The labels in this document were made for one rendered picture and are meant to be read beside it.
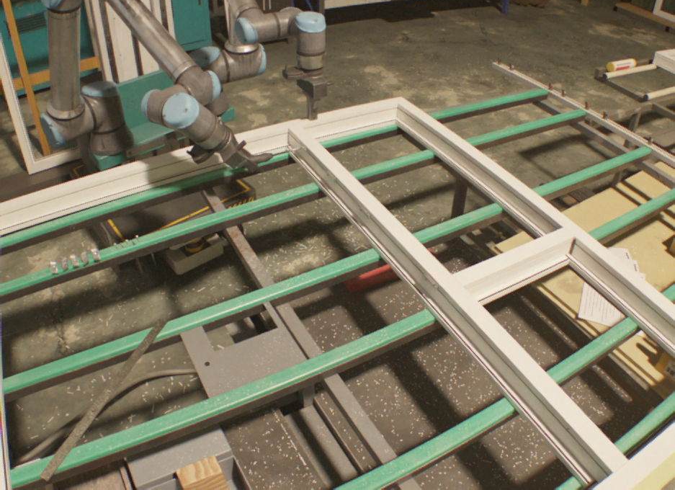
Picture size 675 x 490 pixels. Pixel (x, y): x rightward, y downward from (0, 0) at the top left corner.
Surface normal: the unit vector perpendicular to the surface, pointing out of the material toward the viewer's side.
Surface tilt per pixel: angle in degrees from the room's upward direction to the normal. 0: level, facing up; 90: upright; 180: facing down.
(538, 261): 90
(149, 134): 0
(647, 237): 0
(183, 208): 0
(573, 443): 90
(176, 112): 40
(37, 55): 90
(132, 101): 90
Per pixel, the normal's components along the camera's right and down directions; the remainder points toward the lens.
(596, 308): 0.00, -0.78
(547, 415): -0.89, 0.29
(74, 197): 0.47, 0.55
